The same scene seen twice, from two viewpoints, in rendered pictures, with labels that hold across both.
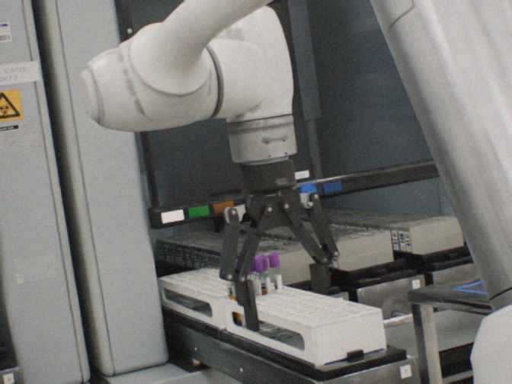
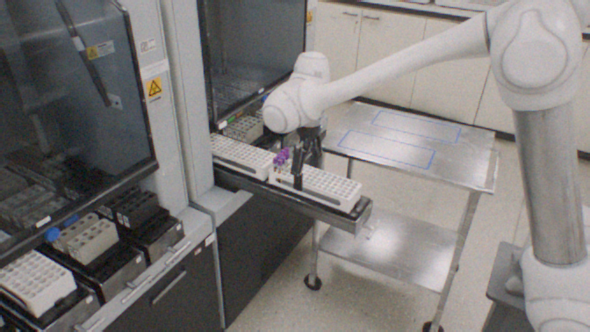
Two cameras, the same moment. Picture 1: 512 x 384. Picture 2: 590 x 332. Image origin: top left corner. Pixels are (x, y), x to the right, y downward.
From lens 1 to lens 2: 102 cm
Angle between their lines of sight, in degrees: 45
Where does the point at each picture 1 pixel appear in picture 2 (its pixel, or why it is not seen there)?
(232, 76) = not seen: hidden behind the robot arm
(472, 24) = (576, 186)
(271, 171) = (318, 130)
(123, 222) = (201, 131)
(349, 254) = not seen: hidden behind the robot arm
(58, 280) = (177, 167)
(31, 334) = (169, 196)
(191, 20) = (345, 96)
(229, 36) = (315, 75)
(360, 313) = (356, 187)
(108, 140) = (196, 93)
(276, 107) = not seen: hidden behind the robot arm
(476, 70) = (574, 202)
